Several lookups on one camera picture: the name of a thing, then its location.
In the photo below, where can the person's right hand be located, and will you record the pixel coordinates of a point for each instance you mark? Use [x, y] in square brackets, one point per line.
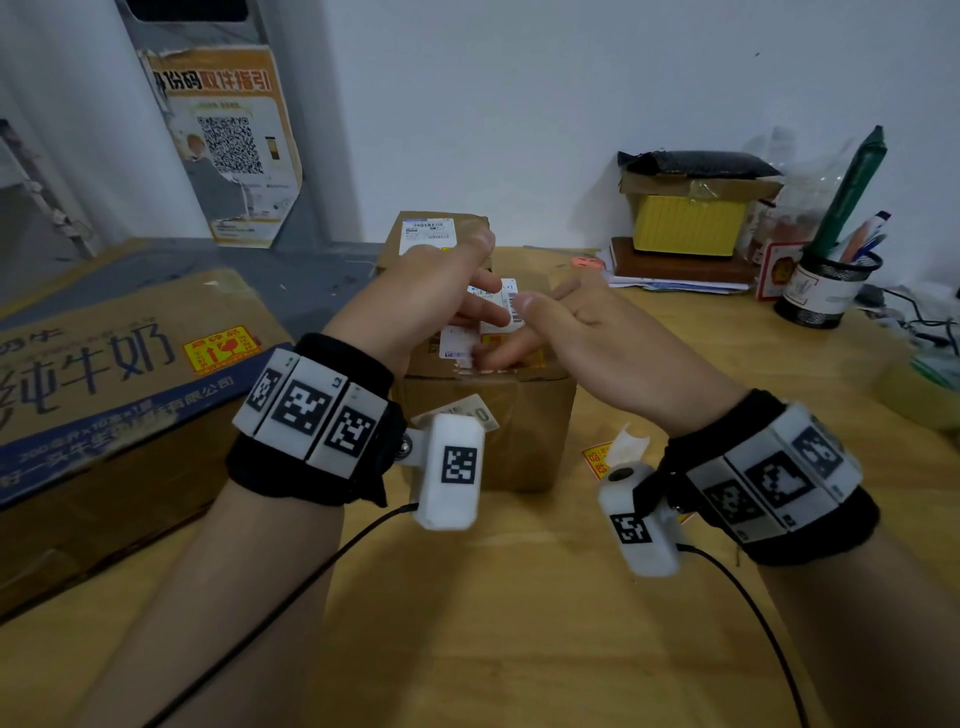
[630, 360]

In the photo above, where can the person's left hand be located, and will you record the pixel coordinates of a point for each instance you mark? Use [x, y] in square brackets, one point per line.
[397, 300]

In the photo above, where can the person's left fingers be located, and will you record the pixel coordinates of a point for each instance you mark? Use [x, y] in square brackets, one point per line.
[472, 247]

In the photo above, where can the person's right thumb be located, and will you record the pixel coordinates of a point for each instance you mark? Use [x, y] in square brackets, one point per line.
[514, 351]

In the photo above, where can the small brown cardboard parcel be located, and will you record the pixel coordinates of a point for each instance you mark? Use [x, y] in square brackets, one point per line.
[525, 427]

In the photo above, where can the person's right forearm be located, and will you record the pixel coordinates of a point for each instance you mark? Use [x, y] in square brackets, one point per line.
[862, 637]

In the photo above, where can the person's left forearm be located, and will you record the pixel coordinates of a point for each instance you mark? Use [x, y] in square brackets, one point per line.
[225, 600]

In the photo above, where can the brown parcel with white label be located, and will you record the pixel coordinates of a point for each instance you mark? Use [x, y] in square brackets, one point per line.
[420, 232]

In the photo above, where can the yellow and red sticker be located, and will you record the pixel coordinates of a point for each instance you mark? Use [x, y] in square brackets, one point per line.
[596, 459]

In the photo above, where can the stack of white papers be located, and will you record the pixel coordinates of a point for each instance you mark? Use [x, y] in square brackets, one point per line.
[675, 286]

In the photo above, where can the brown notebook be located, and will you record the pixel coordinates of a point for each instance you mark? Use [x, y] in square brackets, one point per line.
[675, 268]

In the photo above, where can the yellow cardboard box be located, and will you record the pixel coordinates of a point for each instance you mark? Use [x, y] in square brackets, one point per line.
[690, 221]

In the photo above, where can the left wristband with marker tiles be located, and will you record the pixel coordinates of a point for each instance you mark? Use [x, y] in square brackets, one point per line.
[300, 420]

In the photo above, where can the wristband with marker tiles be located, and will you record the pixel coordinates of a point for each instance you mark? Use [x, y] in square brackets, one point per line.
[780, 480]
[300, 420]

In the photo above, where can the black plastic bag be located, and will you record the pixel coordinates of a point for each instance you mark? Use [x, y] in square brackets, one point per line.
[697, 163]

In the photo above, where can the orange paper poster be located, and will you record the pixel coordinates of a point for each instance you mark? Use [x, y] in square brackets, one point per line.
[232, 150]

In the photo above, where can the red and white card box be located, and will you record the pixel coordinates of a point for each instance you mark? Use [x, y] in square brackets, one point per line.
[776, 274]

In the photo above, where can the right wristband with marker tiles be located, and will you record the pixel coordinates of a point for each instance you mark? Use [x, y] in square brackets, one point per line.
[780, 480]

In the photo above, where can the black mesh pen holder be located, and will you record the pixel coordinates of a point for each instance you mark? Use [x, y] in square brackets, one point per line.
[821, 292]

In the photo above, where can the clear plastic bag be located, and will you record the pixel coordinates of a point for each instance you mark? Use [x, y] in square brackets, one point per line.
[799, 187]

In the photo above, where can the green marker pen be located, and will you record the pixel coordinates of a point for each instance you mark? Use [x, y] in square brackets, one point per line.
[851, 187]

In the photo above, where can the blue and white pen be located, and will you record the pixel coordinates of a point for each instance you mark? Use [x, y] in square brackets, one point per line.
[870, 229]

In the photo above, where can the large cardboard box blue print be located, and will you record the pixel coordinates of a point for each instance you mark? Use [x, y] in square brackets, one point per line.
[112, 420]

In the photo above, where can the yellowish tape roll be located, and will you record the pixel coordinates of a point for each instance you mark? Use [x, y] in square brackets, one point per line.
[919, 390]

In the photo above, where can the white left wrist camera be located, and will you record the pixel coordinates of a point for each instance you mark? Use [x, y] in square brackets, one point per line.
[450, 472]

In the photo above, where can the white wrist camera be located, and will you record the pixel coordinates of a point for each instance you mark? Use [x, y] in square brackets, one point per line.
[450, 472]
[637, 525]

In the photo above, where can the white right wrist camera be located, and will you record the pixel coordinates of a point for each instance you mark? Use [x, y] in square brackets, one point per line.
[637, 525]

